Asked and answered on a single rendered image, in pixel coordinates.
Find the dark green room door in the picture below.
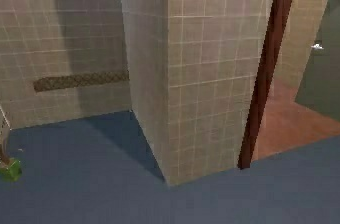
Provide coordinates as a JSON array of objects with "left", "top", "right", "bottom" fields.
[{"left": 294, "top": 0, "right": 340, "bottom": 130}]

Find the bare twig plant green pot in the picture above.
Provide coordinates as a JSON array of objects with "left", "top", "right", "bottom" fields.
[{"left": 0, "top": 82, "right": 23, "bottom": 183}]

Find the dark red door frame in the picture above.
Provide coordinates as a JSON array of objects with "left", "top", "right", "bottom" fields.
[{"left": 237, "top": 0, "right": 293, "bottom": 170}]

